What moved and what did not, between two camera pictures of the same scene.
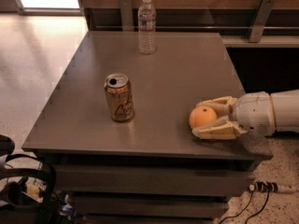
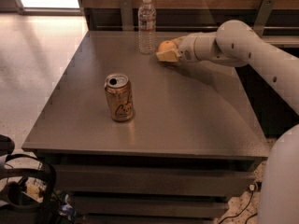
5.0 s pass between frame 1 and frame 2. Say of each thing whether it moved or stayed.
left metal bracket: stayed
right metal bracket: stayed
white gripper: moved
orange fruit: moved
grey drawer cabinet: stayed
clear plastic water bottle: stayed
